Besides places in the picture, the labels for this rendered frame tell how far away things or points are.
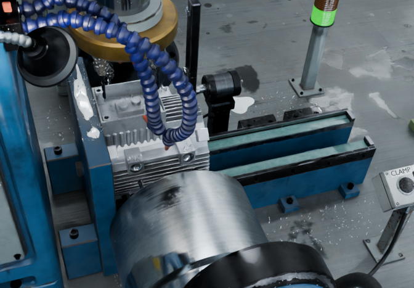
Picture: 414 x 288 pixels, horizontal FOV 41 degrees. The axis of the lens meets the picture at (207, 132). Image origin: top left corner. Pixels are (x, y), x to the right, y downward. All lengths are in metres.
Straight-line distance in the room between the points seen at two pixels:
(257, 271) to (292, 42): 1.33
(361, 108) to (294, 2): 0.55
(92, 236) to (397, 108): 0.95
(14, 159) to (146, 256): 0.24
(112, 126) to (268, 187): 0.43
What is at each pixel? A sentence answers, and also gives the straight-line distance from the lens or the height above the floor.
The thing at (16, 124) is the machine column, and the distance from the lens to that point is 0.82.
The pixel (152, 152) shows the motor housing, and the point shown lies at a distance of 1.07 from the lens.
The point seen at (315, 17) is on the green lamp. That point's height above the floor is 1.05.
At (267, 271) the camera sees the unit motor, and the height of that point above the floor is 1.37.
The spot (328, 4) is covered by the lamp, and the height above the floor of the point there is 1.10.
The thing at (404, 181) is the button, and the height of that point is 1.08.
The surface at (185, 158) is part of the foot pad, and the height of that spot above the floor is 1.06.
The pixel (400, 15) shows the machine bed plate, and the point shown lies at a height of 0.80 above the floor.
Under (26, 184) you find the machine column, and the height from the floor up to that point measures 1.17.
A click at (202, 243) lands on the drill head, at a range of 0.83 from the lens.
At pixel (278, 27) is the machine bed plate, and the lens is 1.89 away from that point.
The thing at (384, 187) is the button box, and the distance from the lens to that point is 1.10.
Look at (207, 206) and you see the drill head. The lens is 0.87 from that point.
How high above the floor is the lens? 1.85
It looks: 45 degrees down
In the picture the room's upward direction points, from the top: 5 degrees clockwise
